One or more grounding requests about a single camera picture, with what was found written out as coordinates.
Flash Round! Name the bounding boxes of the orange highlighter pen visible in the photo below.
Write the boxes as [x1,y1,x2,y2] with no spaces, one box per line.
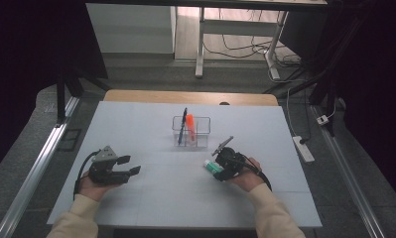
[185,113,198,143]

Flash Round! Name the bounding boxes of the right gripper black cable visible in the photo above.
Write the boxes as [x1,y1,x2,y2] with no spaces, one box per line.
[243,155,273,192]

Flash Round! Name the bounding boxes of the black floor cables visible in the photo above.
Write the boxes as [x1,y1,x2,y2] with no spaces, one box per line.
[203,9,302,67]

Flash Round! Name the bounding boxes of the white standing desk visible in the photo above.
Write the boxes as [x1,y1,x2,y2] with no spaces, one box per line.
[85,0,329,81]

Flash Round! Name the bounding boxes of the person's right hand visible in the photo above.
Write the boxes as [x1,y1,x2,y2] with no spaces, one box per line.
[232,158,263,193]

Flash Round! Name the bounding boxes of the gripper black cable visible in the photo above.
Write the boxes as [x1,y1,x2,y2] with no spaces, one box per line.
[72,150,102,201]
[243,155,273,192]

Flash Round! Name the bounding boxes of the black metal stand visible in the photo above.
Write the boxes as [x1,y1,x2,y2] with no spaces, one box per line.
[55,62,112,127]
[263,13,372,137]

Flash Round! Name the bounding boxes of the white floor cable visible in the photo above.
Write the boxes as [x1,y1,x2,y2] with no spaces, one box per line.
[285,86,299,138]

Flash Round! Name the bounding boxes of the dark curtain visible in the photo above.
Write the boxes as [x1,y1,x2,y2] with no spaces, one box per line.
[279,0,396,207]
[0,0,108,179]

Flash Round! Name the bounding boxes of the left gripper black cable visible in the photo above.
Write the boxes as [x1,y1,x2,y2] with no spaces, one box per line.
[72,150,102,201]

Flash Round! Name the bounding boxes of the aluminium rail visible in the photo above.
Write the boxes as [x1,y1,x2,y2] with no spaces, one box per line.
[310,104,387,238]
[0,96,81,238]

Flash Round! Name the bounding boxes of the white power strip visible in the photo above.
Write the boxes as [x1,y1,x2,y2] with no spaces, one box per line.
[292,135,316,164]

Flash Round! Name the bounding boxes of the white table mat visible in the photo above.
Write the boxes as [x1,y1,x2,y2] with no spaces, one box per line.
[47,100,323,229]

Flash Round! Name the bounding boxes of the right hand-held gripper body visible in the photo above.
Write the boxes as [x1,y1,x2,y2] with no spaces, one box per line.
[211,136,247,179]

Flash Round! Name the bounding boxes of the blue ballpoint pen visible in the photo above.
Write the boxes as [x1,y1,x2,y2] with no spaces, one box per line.
[178,107,189,146]

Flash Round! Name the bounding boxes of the clear plastic pen holder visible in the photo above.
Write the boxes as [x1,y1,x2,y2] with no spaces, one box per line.
[172,115,211,149]

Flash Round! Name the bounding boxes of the person's left hand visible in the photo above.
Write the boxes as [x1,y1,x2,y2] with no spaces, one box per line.
[77,177,120,202]

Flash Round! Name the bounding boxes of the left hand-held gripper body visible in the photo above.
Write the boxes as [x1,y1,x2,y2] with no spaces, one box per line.
[87,145,131,186]

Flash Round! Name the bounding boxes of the green and white glue stick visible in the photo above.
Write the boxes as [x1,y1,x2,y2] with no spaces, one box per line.
[202,159,224,175]

